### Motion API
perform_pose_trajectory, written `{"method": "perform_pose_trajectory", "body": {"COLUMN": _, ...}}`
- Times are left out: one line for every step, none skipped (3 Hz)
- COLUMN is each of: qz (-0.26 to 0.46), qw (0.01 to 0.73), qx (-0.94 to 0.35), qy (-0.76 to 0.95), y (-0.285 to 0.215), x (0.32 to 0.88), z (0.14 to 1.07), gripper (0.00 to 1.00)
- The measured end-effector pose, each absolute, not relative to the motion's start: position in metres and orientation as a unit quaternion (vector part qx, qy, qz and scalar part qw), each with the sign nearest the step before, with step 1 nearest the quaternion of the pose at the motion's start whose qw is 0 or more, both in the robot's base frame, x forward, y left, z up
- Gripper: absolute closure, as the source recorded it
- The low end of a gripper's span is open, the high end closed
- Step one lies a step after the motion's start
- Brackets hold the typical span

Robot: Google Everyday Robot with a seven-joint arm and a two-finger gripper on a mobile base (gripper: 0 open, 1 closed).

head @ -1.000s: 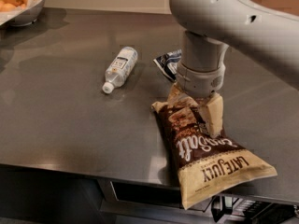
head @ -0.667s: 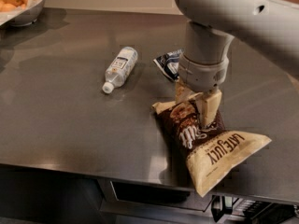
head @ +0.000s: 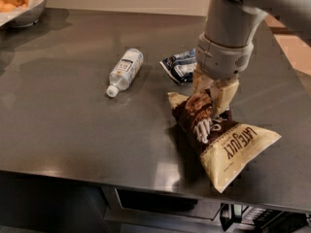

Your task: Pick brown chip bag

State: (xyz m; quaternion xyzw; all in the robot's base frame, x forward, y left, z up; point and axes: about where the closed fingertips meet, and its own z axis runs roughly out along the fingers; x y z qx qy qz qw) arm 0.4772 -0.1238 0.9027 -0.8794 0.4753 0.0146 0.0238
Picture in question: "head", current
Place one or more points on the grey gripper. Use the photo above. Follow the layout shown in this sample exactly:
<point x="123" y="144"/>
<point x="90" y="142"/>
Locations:
<point x="223" y="61"/>

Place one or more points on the brown Late July chip bag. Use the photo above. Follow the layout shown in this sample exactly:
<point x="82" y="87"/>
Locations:
<point x="225" y="146"/>

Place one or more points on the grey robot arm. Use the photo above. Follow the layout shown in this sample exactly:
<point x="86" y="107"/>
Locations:
<point x="233" y="23"/>

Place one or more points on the crumpled blue white snack bag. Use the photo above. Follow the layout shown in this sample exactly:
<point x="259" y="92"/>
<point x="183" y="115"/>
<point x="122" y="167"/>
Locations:
<point x="179" y="67"/>

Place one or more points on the clear plastic water bottle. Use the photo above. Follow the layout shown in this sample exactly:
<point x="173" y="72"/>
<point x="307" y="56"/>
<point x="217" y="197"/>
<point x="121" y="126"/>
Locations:
<point x="124" y="72"/>

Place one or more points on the black device under table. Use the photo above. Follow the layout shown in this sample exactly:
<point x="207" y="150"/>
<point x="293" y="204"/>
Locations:
<point x="247" y="219"/>

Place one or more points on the silver metal fruit bowl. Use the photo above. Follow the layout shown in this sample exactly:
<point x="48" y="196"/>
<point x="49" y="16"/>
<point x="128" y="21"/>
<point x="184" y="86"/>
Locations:
<point x="27" y="13"/>

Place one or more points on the white paper bowl liner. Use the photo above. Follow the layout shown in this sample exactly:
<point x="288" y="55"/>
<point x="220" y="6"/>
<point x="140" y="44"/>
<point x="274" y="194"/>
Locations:
<point x="9" y="15"/>

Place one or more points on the orange fruit lower left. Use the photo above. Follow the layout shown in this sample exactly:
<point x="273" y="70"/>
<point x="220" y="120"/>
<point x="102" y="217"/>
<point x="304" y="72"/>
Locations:
<point x="6" y="8"/>

